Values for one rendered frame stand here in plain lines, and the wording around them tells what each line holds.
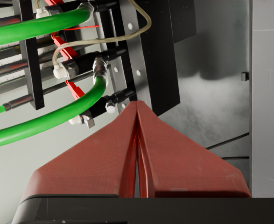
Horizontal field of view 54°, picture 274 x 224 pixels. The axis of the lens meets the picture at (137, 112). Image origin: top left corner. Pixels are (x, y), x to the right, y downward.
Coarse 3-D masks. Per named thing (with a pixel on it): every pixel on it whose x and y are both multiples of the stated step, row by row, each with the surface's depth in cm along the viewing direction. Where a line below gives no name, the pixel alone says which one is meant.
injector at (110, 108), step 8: (128, 88) 51; (104, 96) 48; (112, 96) 48; (120, 96) 49; (128, 96) 50; (96, 104) 46; (104, 104) 46; (112, 104) 46; (88, 112) 44; (96, 112) 45; (104, 112) 47; (112, 112) 45
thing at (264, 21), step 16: (256, 0) 31; (272, 0) 30; (256, 16) 32; (272, 16) 31; (256, 32) 33; (272, 32) 32; (256, 48) 34; (272, 48) 32; (256, 64) 35; (272, 64) 33; (256, 80) 36; (272, 80) 34; (256, 96) 36; (272, 96) 35; (256, 112) 37; (272, 112) 36; (256, 128) 38; (272, 128) 37; (256, 144) 40; (272, 144) 38; (256, 160) 41; (272, 160) 39; (256, 176) 42; (272, 176) 40; (256, 192) 43; (272, 192) 41
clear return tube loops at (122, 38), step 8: (136, 8) 38; (144, 16) 37; (136, 32) 35; (80, 40) 37; (88, 40) 36; (96, 40) 36; (104, 40) 35; (112, 40) 35; (120, 40) 35; (56, 56) 40; (56, 64) 40
